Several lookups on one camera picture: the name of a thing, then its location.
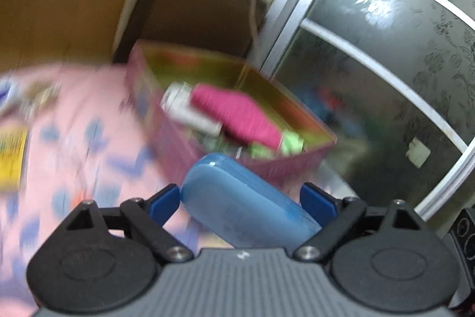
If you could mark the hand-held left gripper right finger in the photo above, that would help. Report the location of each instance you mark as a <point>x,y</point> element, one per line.
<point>315,203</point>

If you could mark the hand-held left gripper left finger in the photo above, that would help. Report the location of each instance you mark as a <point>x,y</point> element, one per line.
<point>163,203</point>

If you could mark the pink biscuit tin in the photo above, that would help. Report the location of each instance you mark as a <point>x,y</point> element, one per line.
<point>178,150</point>

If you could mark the green cloth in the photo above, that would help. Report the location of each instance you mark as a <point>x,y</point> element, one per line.
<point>293,144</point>

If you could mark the blue glasses case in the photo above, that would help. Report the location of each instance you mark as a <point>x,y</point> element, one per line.
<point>245,202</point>

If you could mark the white plastic packet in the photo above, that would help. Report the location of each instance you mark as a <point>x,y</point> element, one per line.
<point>185,109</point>

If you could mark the pink fuzzy cloth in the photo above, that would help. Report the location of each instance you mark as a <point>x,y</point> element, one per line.
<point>241,116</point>

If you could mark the pink printed bed sheet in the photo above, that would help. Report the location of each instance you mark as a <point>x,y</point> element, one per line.
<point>92,138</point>

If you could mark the yellow packet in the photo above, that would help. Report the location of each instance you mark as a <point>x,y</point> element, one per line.
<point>13,159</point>

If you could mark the patterned wardrobe sliding door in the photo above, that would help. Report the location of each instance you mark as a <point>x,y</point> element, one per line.
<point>389,42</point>

